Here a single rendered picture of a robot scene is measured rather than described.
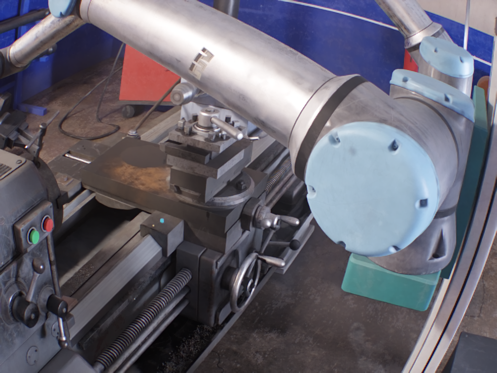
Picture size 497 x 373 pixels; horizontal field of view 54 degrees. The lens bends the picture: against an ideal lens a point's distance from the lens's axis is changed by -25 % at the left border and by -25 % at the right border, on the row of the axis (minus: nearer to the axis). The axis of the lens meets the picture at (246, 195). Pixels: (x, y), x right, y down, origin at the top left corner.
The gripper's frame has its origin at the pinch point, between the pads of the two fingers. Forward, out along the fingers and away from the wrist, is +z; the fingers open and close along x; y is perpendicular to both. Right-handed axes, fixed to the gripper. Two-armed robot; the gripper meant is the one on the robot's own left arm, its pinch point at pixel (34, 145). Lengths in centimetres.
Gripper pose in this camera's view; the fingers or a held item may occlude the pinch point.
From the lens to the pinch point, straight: 142.6
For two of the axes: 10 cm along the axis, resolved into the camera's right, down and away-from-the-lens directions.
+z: 8.8, 4.6, 1.0
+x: -1.8, 5.2, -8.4
